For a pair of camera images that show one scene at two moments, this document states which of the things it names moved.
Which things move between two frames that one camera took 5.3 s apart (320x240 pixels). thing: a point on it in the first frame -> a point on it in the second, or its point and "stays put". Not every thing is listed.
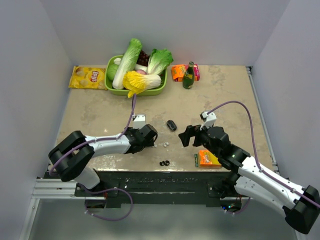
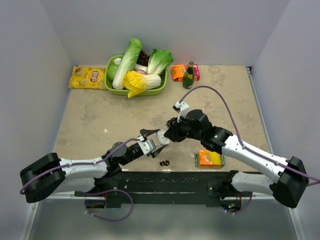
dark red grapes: [143, 59] stays put
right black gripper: [191, 131] -> [173, 132]
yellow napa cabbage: [135, 83] stays put
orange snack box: [178, 72] stays put
